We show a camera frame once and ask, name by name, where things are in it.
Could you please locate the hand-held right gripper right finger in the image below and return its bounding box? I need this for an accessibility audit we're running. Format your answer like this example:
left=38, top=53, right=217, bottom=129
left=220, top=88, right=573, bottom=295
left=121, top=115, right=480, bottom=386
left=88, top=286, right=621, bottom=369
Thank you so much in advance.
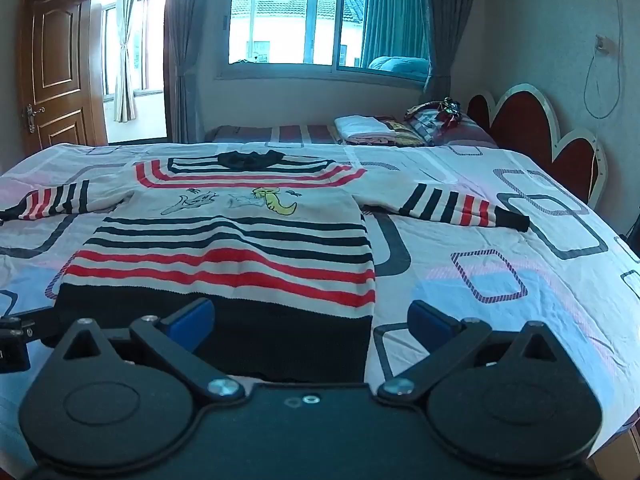
left=376, top=300, right=577, bottom=405

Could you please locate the teal curtain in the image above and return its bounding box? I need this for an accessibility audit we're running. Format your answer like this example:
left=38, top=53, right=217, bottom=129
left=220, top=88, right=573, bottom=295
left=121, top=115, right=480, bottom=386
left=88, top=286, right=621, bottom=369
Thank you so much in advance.
left=361, top=0, right=431, bottom=69

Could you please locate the grey curtain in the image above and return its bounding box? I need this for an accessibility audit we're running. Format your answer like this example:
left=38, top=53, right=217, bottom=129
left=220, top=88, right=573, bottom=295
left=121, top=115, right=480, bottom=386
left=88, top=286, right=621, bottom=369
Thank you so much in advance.
left=424, top=0, right=482, bottom=99
left=166, top=0, right=212, bottom=144

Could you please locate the sliding glass window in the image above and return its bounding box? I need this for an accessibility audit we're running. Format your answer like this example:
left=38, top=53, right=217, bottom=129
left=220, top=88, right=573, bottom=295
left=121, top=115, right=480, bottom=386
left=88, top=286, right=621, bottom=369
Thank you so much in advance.
left=215, top=0, right=451, bottom=92

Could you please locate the metal door handle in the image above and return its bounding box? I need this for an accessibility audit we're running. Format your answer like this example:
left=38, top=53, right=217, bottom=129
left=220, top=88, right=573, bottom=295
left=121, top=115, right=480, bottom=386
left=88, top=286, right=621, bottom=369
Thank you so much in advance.
left=25, top=104, right=47, bottom=135

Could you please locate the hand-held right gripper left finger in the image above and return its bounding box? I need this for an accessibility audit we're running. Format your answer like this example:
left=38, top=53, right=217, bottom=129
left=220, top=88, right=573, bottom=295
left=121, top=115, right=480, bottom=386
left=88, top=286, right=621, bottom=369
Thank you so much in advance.
left=54, top=298, right=247, bottom=405

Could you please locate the pale balcony curtain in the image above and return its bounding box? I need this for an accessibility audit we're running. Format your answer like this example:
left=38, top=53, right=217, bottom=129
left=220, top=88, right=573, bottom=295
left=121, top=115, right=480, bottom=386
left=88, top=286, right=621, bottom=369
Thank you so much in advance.
left=114, top=0, right=139, bottom=124

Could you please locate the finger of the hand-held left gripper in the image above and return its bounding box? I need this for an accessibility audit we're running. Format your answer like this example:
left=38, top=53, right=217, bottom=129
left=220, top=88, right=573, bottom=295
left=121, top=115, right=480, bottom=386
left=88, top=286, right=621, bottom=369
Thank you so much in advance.
left=0, top=308, right=59, bottom=349

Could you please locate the brown wooden door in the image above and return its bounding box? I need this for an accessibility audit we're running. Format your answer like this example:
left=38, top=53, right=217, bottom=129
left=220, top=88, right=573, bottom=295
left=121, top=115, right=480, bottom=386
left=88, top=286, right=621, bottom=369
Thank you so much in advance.
left=19, top=0, right=109, bottom=157

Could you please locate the colourful crumpled cloth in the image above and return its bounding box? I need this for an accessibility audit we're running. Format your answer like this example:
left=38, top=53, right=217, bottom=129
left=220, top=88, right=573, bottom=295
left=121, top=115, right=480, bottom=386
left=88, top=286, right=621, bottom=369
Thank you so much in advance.
left=403, top=97, right=470, bottom=134

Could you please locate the thin wall cable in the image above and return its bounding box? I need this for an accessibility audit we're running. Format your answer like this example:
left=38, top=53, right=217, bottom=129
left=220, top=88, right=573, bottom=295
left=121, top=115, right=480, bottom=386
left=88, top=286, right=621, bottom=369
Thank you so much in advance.
left=583, top=0, right=627, bottom=120

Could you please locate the patterned white bed sheet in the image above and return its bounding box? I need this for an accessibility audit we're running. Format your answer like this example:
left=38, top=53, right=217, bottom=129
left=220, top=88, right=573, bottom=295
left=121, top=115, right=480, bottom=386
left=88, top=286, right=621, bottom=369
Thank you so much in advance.
left=0, top=141, right=640, bottom=480

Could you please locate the folded white cloth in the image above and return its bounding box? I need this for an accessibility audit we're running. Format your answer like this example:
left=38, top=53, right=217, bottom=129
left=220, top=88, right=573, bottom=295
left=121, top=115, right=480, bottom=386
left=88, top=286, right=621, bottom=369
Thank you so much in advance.
left=334, top=115, right=399, bottom=144

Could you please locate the light blue quilt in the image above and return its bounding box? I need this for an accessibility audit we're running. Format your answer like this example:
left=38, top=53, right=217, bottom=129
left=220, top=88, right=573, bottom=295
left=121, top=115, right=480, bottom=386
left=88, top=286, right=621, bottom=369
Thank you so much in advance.
left=367, top=55, right=431, bottom=83

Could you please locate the maroon pillow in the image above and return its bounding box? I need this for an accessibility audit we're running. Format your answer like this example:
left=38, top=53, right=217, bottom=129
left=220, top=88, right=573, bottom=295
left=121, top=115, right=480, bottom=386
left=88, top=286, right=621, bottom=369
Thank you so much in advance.
left=431, top=114, right=500, bottom=150

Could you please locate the red scalloped headboard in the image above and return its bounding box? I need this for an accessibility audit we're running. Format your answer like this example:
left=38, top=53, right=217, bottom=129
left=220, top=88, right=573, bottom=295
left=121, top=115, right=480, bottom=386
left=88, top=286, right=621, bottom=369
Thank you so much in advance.
left=466, top=83, right=609, bottom=211

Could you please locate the striped knit sweater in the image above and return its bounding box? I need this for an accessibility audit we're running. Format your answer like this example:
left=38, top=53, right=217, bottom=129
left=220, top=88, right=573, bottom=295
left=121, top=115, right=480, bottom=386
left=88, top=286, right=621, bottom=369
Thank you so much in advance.
left=0, top=149, right=531, bottom=382

